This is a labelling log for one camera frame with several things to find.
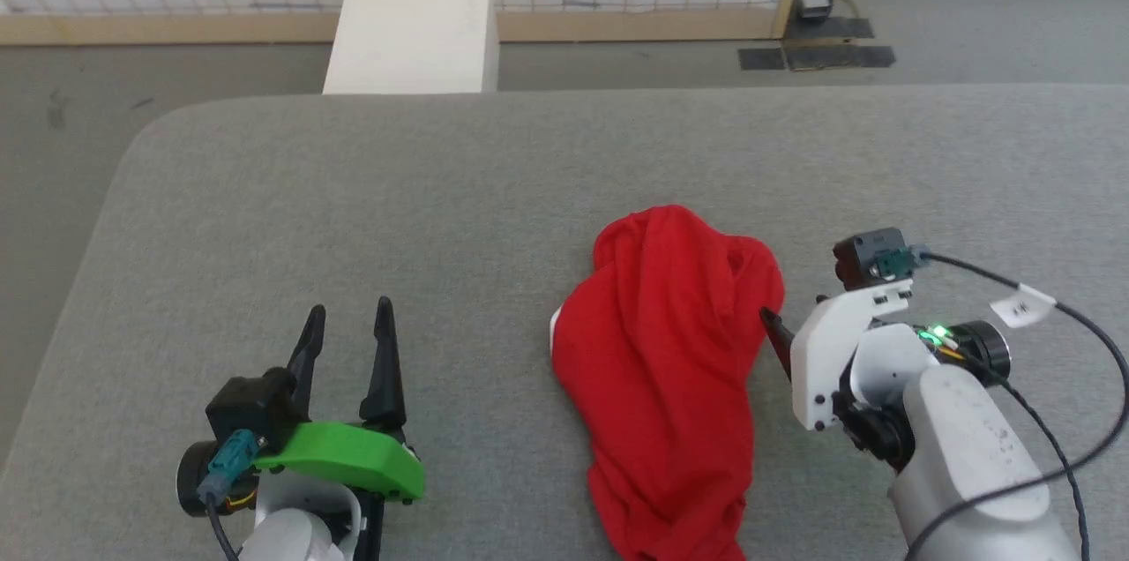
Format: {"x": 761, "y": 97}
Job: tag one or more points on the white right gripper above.
{"x": 829, "y": 349}

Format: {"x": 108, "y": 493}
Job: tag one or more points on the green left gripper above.
{"x": 353, "y": 455}

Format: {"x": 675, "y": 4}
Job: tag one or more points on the red garment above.
{"x": 661, "y": 367}

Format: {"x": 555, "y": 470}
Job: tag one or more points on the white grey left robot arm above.
{"x": 291, "y": 534}

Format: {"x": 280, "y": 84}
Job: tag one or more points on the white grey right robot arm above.
{"x": 961, "y": 455}

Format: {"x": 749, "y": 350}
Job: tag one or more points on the black floor mat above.
{"x": 816, "y": 56}

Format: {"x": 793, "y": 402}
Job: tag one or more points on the white box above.
{"x": 414, "y": 32}

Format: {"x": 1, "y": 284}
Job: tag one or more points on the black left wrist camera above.
{"x": 251, "y": 407}

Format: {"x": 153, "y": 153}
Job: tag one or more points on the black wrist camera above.
{"x": 251, "y": 407}
{"x": 873, "y": 254}

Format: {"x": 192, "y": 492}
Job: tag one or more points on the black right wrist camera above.
{"x": 873, "y": 254}

